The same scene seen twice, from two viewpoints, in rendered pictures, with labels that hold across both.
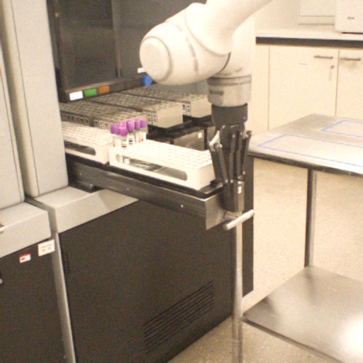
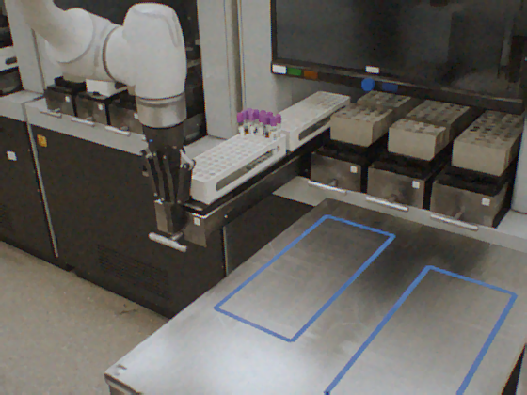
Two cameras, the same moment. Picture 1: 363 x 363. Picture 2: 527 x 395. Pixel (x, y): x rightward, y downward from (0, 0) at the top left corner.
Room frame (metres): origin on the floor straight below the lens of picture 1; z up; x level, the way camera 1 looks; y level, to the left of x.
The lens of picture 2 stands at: (1.13, -1.23, 1.41)
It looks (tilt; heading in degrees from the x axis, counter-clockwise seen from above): 27 degrees down; 82
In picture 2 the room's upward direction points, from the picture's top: 2 degrees counter-clockwise
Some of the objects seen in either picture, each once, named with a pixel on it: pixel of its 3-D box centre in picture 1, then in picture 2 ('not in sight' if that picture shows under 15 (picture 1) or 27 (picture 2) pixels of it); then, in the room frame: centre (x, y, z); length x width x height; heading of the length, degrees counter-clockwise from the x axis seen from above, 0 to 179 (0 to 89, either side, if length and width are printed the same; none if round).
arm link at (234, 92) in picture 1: (229, 89); (161, 107); (1.09, -0.11, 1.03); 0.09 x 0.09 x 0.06
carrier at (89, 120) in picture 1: (101, 120); (377, 113); (1.62, 0.24, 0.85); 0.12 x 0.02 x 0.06; 137
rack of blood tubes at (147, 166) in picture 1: (164, 164); (231, 165); (1.23, 0.04, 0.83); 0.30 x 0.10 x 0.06; 46
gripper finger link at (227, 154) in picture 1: (226, 157); (164, 174); (1.08, -0.10, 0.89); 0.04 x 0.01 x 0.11; 46
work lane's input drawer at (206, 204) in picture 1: (127, 174); (267, 165); (1.32, 0.14, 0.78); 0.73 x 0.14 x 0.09; 46
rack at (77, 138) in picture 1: (82, 142); (306, 120); (1.44, 0.27, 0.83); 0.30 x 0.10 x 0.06; 46
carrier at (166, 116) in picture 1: (167, 116); (412, 142); (1.64, 0.03, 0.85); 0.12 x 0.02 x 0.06; 136
